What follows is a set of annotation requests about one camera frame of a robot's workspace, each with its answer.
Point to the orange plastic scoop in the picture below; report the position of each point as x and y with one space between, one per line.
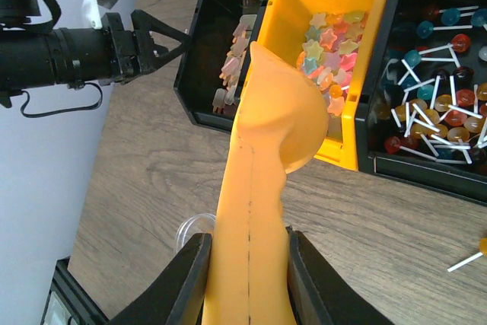
280 125

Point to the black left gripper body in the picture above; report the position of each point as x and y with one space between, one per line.
130 52

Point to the black bin with lollipops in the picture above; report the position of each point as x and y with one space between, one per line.
421 117

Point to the orange lollipop on table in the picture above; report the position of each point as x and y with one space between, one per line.
480 253

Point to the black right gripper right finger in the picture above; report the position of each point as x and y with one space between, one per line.
318 294

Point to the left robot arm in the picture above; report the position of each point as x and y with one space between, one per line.
36 54

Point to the yellow bin with star candies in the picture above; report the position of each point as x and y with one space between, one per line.
283 29

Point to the clear plastic cup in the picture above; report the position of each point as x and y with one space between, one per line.
200 223

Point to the black bin with popsicle candies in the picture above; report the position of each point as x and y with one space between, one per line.
197 80

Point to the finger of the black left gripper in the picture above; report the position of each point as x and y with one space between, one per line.
157 43

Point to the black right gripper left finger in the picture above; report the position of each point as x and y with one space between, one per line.
176 296

